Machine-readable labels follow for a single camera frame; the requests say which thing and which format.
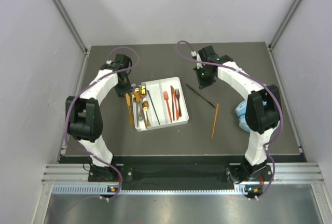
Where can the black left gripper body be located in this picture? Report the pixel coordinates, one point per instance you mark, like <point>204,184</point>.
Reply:
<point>123,87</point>

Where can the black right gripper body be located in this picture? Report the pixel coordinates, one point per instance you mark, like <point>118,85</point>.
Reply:
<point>204,79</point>

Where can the gold metal knife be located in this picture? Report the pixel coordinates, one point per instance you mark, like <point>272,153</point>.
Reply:
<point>128,101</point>

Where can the gold thin utensil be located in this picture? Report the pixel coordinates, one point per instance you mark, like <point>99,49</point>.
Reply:
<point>136,97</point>

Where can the iridescent purple spoon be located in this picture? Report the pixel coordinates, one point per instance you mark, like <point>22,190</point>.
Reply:
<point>142,93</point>

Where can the black chopstick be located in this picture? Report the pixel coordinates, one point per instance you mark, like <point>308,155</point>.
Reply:
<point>148,92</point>
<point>198,94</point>

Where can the gold metal spoon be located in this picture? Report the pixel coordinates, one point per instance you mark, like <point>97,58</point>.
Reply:
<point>145,105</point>

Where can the white divided utensil tray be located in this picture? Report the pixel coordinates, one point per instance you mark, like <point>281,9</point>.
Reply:
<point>156,88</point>

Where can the orange plastic fork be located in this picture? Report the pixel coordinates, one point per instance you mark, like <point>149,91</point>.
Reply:
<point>166,98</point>

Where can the orange plastic knife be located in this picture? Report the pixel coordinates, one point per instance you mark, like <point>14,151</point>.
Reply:
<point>178,109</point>

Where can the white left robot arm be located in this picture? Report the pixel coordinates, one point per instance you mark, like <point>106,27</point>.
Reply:
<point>84,121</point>

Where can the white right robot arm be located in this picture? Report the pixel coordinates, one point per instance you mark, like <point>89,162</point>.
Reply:
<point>262,110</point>

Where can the light blue headphones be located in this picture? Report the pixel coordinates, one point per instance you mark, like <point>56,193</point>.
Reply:
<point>240,111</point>

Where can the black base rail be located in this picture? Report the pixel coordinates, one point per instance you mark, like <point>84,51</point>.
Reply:
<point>169,172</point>

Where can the grey cable duct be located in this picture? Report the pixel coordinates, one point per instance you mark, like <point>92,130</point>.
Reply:
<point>110,189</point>

